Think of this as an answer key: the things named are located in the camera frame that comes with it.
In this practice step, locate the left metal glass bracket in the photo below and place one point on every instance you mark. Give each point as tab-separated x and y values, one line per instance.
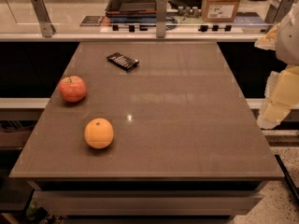
46	26

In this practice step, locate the metal glass bracket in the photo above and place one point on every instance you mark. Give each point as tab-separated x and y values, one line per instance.
161	6
281	11
46	26

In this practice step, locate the middle metal glass bracket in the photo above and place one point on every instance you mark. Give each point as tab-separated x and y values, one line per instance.
161	6

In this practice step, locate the black rxbar chocolate bar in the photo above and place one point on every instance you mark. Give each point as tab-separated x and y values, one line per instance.
123	62

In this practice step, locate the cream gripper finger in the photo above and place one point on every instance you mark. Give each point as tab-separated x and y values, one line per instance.
270	115

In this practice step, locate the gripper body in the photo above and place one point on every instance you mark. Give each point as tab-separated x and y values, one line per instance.
289	42

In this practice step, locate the cardboard box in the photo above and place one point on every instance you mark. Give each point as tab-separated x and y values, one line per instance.
219	10

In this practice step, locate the red apple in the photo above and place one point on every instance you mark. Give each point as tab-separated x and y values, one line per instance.
72	89

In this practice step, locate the right metal glass bracket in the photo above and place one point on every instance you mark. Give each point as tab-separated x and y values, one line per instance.
281	11

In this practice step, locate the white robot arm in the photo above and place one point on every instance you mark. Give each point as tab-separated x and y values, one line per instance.
285	42

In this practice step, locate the orange fruit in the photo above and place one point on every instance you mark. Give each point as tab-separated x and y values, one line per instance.
99	133

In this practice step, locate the dark open tray bin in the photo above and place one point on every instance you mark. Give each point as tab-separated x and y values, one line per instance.
131	8

